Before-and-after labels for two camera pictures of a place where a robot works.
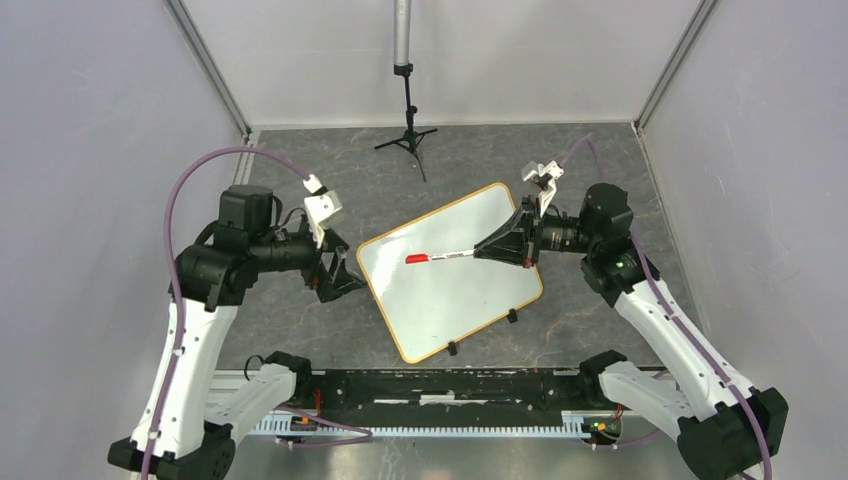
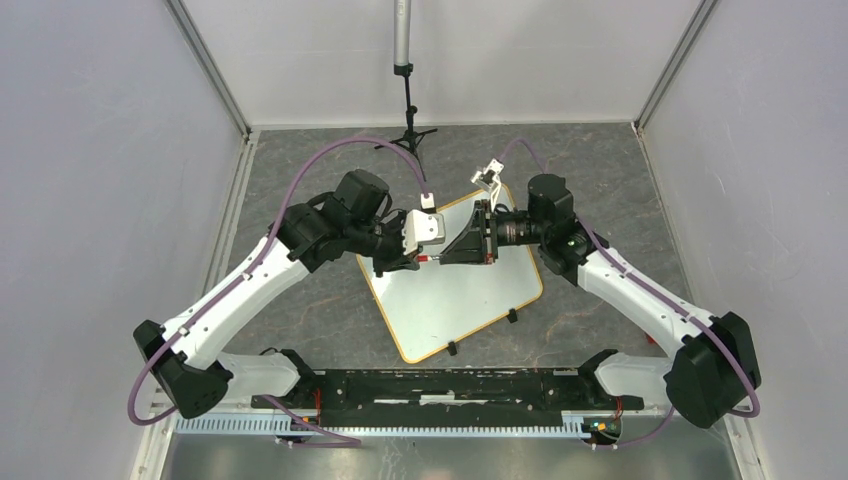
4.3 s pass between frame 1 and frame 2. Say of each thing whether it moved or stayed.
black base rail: stayed
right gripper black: moved
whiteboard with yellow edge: stayed
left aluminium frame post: stayed
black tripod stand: stayed
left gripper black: moved
